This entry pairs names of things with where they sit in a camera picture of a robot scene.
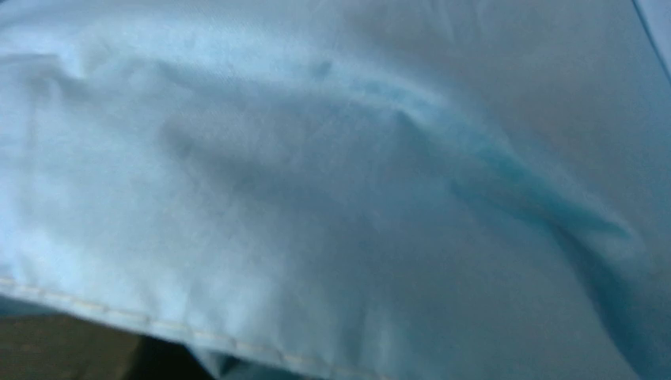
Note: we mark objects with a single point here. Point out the light blue folding umbrella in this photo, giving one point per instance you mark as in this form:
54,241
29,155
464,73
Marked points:
347,189

